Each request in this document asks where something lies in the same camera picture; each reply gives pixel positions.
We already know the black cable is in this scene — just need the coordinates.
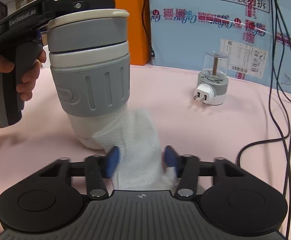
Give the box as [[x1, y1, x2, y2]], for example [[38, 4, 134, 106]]
[[236, 0, 291, 240]]

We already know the orange MIUZI cardboard box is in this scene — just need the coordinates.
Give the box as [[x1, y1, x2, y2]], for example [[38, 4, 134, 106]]
[[114, 0, 150, 66]]

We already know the grey white insulated cup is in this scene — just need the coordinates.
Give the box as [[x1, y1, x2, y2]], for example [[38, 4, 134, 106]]
[[47, 9, 130, 150]]

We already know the white paper towel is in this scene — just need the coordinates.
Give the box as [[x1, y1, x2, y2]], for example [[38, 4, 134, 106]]
[[92, 109, 177, 191]]

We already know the large light blue box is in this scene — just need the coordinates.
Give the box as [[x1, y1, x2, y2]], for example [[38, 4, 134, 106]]
[[147, 0, 291, 98]]

